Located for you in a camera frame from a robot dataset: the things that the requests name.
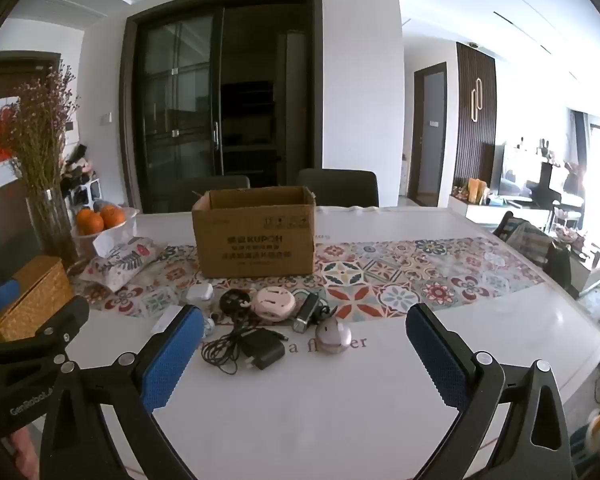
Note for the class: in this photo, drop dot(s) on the black power adapter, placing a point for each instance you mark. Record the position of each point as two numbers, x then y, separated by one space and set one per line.
263 350

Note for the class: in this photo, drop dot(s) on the dark dining chair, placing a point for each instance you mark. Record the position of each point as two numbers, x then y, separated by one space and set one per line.
210 192
337 187

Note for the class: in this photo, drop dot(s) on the dark slatted wall panel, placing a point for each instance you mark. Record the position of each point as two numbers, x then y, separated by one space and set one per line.
467 150

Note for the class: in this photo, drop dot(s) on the dark chair with striped cloth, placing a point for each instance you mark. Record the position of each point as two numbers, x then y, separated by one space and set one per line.
535 245

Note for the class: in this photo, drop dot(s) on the pink computer mouse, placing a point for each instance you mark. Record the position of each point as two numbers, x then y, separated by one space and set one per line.
334 336

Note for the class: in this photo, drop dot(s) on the orange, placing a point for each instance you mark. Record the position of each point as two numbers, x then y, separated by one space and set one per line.
113 216
89 221

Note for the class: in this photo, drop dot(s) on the red wall picture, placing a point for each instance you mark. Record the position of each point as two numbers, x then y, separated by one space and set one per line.
5 150

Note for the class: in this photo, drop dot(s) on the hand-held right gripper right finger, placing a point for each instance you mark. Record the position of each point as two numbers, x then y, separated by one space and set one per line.
437 360

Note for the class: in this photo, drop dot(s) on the white charger case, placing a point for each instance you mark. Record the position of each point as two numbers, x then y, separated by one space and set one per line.
201 293

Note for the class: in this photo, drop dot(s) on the patterned table runner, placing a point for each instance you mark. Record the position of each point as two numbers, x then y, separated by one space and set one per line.
395 275

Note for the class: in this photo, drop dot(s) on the brown cardboard box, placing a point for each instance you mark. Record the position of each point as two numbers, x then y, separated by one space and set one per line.
254 240

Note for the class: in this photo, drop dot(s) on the dried flower bunch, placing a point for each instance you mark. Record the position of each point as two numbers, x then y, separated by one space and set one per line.
42 125

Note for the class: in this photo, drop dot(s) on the television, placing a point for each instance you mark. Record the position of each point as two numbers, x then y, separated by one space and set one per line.
522 172

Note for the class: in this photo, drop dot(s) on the woven straw box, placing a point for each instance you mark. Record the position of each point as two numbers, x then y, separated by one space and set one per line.
32 295

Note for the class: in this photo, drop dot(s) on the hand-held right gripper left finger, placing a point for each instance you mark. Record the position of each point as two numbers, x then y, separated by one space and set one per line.
172 357

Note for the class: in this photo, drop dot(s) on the black silver rectangular gadget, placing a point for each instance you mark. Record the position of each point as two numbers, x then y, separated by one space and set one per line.
305 312

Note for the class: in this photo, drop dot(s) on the brown room door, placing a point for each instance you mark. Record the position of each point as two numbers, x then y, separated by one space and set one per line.
430 135

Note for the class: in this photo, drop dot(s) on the glass vase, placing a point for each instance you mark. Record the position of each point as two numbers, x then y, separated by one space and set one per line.
52 230

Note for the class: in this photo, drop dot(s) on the floral strawberry pillow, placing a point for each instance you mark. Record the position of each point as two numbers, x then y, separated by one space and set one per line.
122 260

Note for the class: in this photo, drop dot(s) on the black round gadget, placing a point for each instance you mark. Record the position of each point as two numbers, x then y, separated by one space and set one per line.
235 302

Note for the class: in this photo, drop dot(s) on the dark glass sliding door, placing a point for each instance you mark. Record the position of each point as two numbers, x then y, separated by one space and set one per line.
230 100

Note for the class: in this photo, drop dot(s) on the white fruit bowl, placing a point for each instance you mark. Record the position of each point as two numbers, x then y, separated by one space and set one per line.
87 242

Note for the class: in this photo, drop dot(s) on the pink round device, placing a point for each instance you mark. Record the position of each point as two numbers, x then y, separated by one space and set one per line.
275 305

